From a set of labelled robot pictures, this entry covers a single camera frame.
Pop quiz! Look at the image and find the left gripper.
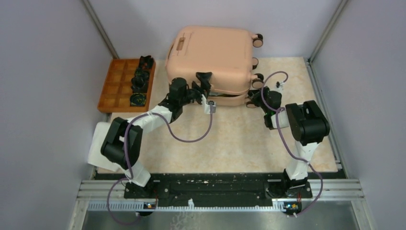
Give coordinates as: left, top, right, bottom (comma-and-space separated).
179, 70, 211, 106

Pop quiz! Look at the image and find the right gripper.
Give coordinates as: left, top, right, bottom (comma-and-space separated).
244, 87, 269, 115

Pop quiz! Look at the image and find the pink suitcase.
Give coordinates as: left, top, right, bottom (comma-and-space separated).
165, 25, 264, 106

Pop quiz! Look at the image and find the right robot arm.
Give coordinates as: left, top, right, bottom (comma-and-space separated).
246, 87, 330, 198

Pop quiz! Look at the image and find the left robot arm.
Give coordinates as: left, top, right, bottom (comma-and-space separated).
101, 72, 215, 198

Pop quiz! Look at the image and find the white cloth under left arm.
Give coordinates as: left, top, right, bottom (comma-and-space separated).
87, 122, 118, 172

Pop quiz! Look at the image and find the rolled dark tie top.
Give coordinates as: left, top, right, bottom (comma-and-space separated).
138, 55, 155, 69

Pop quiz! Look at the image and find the rolled green patterned tie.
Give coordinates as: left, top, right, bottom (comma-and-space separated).
134, 68, 150, 82

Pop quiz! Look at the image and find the rolled dark brown tie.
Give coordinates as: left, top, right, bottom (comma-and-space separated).
131, 80, 148, 93

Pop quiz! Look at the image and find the rolled yellow green tie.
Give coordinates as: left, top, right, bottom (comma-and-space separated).
129, 93, 147, 107

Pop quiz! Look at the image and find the wooden compartment tray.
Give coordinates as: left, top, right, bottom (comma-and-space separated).
97, 58, 156, 113

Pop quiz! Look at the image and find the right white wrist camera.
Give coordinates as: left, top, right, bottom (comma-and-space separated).
274, 81, 283, 93

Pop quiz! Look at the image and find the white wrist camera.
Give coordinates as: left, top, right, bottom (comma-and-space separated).
202, 98, 217, 115
274, 81, 283, 93

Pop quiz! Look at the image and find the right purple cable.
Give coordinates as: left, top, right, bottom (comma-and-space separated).
260, 70, 324, 218

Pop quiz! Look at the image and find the purple cable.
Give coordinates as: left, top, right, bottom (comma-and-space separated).
260, 70, 324, 218
107, 106, 214, 226

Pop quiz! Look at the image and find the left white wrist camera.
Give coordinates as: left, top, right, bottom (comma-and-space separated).
202, 98, 217, 115

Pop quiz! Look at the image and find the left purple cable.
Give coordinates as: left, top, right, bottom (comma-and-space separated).
107, 106, 214, 226

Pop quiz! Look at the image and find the aluminium rail frame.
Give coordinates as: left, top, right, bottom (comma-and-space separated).
69, 173, 376, 230

